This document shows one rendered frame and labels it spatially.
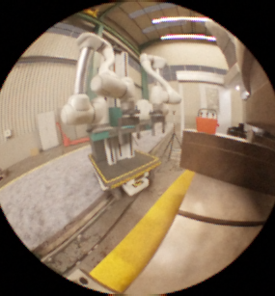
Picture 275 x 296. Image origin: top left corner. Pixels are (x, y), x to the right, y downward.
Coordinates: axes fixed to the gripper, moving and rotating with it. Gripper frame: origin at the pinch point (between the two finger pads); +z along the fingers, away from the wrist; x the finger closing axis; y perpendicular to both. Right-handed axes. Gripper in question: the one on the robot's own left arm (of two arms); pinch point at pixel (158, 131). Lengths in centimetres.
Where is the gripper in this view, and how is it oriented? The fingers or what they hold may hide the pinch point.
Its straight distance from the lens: 76.2
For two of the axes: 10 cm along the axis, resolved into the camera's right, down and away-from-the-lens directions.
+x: 7.8, -2.4, 5.7
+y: 6.2, 2.1, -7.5
